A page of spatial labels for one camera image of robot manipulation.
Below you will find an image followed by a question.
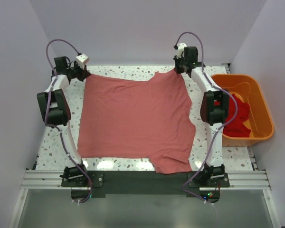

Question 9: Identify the aluminium rail frame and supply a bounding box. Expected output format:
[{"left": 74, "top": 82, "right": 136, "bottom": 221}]
[{"left": 8, "top": 62, "right": 283, "bottom": 228}]

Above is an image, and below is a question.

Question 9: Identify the orange plastic bin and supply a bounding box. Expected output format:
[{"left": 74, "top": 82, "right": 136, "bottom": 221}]
[{"left": 212, "top": 74, "right": 274, "bottom": 147}]

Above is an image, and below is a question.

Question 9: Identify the pink t shirt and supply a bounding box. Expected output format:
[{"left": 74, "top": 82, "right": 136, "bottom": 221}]
[{"left": 77, "top": 70, "right": 196, "bottom": 174}]

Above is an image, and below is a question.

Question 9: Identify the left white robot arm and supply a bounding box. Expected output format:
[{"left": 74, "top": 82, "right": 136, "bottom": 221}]
[{"left": 37, "top": 57, "right": 92, "bottom": 187}]

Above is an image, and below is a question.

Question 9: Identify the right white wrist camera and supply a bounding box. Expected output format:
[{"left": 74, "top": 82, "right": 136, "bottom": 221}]
[{"left": 174, "top": 43, "right": 187, "bottom": 58}]

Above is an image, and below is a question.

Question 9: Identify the red t shirt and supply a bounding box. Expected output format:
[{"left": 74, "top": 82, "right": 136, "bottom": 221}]
[{"left": 223, "top": 94, "right": 251, "bottom": 138}]

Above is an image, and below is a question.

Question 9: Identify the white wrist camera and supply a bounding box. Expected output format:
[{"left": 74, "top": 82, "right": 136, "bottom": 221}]
[
  {"left": 174, "top": 43, "right": 187, "bottom": 58},
  {"left": 76, "top": 54, "right": 89, "bottom": 67}
]

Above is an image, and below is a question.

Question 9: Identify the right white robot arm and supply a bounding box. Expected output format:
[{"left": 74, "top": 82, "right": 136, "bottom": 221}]
[{"left": 173, "top": 43, "right": 229, "bottom": 186}]

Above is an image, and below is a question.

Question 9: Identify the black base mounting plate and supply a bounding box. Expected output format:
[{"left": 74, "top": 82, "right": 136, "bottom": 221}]
[{"left": 60, "top": 167, "right": 230, "bottom": 202}]

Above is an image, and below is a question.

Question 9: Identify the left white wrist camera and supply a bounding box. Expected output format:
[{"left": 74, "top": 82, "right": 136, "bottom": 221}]
[{"left": 76, "top": 54, "right": 89, "bottom": 67}]

